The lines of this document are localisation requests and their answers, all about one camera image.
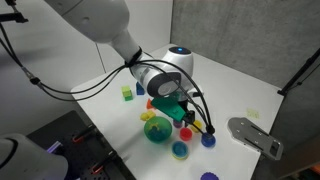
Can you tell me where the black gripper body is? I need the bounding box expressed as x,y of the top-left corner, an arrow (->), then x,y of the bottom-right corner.
178,99 -> 197,120

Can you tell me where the green bowl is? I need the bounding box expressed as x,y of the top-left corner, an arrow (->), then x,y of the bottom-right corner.
143,116 -> 174,145

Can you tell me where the yellow bowl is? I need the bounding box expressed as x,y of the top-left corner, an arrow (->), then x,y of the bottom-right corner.
171,140 -> 190,161

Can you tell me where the small yellow cup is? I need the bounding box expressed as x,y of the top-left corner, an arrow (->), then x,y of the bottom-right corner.
190,119 -> 203,134

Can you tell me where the small purple cup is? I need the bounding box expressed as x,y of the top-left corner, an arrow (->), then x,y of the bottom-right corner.
172,119 -> 184,129

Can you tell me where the dark blue cup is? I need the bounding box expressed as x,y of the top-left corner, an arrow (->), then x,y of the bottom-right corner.
201,132 -> 217,149

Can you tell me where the orange toy block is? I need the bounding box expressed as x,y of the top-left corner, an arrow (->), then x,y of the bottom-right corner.
145,98 -> 156,111

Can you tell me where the yellow toy block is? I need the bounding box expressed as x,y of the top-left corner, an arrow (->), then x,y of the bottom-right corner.
139,110 -> 157,122

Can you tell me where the pale yellow sticky note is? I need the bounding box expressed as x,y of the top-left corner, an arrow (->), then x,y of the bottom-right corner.
247,108 -> 260,119

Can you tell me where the lime cube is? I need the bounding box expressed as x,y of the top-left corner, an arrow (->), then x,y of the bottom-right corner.
121,85 -> 133,98

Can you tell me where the grey metal mounting plate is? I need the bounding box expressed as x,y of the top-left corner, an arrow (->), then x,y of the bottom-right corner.
227,116 -> 285,162

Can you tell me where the red-tipped black clamp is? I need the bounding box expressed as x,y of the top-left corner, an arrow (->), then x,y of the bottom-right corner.
91,150 -> 118,176
71,124 -> 97,144

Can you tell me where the black base platform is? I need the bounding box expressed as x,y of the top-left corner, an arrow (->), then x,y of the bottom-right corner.
25,110 -> 136,180

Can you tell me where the black tripod stand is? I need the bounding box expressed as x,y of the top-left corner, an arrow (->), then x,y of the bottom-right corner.
277,47 -> 320,97

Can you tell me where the purple light strip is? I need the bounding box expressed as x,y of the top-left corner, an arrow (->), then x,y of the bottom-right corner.
46,140 -> 63,155

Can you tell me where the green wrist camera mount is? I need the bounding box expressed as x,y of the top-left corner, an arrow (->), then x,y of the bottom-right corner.
150,94 -> 187,123

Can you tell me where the black cable bundle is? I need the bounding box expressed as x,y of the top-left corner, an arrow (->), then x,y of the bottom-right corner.
0,23 -> 217,136

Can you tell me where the black camera boom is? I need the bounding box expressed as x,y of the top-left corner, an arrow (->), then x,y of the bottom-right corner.
0,0 -> 30,24

